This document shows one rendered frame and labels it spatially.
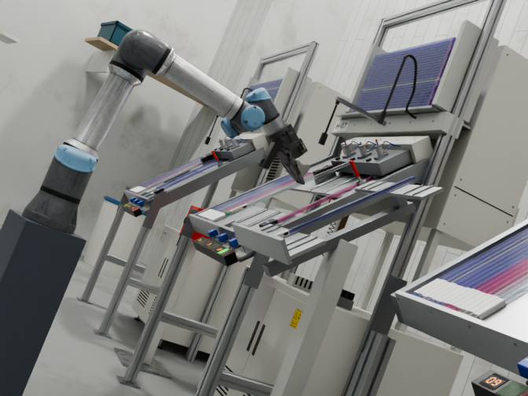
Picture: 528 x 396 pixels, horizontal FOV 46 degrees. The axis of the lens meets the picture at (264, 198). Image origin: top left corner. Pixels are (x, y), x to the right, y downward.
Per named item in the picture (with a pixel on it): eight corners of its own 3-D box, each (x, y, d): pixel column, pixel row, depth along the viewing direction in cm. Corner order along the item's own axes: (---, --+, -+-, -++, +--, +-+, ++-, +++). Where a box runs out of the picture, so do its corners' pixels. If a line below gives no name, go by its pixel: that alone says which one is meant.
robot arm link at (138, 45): (137, 14, 179) (274, 108, 193) (133, 22, 189) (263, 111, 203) (115, 47, 177) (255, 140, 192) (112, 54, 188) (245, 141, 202)
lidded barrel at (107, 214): (140, 283, 576) (166, 219, 580) (89, 267, 545) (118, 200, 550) (118, 268, 617) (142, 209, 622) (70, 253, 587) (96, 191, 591)
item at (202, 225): (254, 258, 196) (247, 236, 195) (194, 230, 257) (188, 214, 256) (258, 256, 197) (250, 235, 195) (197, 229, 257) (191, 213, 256)
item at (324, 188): (353, 210, 209) (349, 196, 208) (273, 195, 270) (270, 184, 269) (430, 174, 220) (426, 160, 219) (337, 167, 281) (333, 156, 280)
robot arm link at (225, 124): (224, 119, 199) (251, 100, 202) (215, 121, 210) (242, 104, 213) (237, 140, 201) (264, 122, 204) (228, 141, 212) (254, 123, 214)
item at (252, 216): (255, 248, 196) (251, 239, 196) (195, 223, 257) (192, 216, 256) (306, 225, 203) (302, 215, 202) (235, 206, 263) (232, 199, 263)
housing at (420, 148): (422, 181, 219) (411, 143, 216) (350, 174, 264) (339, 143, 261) (439, 173, 222) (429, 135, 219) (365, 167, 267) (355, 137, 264)
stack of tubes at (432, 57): (428, 105, 219) (455, 36, 221) (353, 112, 266) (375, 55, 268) (455, 120, 224) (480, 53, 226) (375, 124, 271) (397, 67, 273)
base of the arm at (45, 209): (30, 221, 168) (44, 187, 169) (15, 210, 180) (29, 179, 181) (80, 237, 177) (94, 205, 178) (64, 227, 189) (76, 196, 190)
